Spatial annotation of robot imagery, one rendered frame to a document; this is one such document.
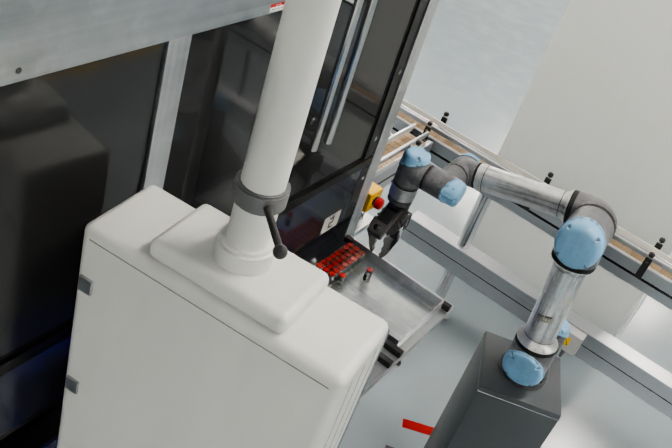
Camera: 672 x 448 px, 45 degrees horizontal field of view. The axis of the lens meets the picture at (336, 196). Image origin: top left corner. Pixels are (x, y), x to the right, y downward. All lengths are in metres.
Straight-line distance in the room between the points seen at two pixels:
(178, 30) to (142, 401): 0.65
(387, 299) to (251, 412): 1.14
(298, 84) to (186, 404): 0.62
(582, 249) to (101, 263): 1.18
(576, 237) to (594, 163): 1.59
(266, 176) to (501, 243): 2.85
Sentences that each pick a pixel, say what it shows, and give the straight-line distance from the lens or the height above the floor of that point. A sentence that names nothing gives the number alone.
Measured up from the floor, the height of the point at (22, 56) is 1.84.
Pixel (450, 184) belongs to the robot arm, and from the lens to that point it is 2.20.
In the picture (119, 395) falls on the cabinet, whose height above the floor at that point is 1.23.
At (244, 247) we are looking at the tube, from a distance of 1.27.
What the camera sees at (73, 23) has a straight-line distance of 1.25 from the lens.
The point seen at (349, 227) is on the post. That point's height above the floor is 0.93.
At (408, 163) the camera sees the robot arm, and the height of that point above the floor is 1.33.
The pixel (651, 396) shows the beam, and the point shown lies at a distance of 3.34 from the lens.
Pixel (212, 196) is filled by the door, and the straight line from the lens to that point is 1.80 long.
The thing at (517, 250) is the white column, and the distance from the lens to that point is 3.95.
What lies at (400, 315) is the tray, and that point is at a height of 0.88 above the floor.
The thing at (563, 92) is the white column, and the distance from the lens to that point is 3.61.
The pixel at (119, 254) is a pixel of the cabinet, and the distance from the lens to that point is 1.36.
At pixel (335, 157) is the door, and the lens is 2.21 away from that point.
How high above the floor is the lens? 2.43
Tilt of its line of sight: 34 degrees down
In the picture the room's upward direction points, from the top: 19 degrees clockwise
